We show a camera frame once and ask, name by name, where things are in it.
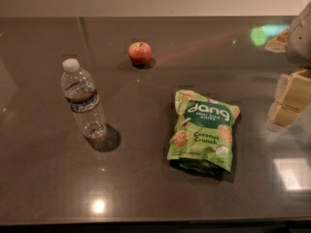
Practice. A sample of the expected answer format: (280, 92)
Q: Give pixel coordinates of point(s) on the clear plastic water bottle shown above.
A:
(82, 96)

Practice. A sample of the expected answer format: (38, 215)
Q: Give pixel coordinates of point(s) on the red apple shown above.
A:
(139, 53)

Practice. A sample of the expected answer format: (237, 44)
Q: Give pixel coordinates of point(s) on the green Dang chips bag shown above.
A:
(203, 135)

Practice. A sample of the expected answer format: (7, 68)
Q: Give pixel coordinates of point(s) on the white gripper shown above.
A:
(300, 41)

